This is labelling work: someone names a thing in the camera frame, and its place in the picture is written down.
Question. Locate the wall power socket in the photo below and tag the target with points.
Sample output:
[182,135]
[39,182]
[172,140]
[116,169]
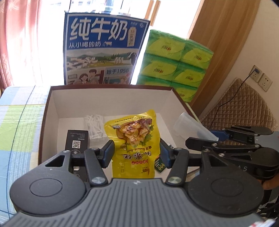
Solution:
[255,73]

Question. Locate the clear plastic cup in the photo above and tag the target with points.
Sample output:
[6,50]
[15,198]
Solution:
[186,126]

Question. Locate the yellow snack bag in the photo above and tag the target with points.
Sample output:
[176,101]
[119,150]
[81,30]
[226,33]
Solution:
[136,139]

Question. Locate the long black product box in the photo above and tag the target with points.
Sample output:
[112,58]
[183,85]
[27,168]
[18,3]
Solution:
[77,142]

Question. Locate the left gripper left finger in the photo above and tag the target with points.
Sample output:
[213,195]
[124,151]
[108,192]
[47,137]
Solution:
[97,159]

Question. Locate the clear floss pick box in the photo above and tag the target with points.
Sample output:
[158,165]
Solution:
[95,126]

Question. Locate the green balm blister card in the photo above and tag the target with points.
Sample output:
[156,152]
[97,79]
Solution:
[159,165]

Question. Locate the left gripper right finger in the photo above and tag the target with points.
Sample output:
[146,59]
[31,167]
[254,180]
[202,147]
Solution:
[177,160]

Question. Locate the pink curtain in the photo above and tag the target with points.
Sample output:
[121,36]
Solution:
[20,58]

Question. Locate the green tissue pack stack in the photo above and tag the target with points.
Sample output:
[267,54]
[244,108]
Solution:
[175,62]

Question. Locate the checkered tablecloth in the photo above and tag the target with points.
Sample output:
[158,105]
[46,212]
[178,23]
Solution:
[22,110]

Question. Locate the blue milk carton box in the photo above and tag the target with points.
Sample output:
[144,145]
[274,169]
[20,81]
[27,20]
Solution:
[100,48]

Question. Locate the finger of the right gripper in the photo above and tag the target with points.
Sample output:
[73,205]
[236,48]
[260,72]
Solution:
[239,133]
[201,144]

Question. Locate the brown quilted chair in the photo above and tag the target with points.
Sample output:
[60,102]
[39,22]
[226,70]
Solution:
[239,105]

